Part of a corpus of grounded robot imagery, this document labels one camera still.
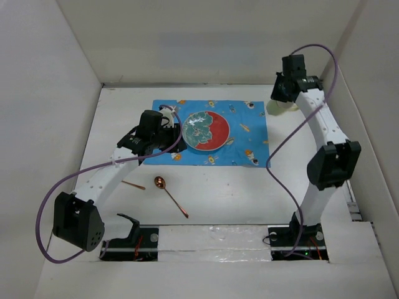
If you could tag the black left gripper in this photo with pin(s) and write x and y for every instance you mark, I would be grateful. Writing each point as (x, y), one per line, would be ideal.
(173, 130)

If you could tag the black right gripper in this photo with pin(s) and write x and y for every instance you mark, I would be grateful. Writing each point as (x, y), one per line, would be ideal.
(275, 94)

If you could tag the pale yellow paper cup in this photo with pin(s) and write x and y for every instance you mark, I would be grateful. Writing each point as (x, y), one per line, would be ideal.
(276, 108)

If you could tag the copper spoon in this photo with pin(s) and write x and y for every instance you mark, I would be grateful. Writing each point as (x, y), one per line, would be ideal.
(160, 183)

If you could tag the red and teal plate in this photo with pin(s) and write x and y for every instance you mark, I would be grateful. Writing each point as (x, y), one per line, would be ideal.
(205, 131)

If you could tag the blue patterned cloth napkin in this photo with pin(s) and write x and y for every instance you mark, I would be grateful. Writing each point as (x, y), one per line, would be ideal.
(247, 144)

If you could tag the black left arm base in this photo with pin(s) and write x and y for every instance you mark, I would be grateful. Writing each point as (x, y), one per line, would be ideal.
(139, 245)

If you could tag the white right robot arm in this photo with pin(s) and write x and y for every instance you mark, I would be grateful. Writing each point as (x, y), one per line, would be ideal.
(336, 156)

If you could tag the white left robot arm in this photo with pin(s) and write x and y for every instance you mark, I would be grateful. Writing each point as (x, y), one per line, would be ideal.
(77, 218)

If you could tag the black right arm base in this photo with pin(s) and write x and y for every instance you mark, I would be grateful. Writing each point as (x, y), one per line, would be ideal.
(288, 243)

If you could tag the copper fork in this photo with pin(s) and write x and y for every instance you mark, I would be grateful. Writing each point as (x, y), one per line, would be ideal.
(134, 185)

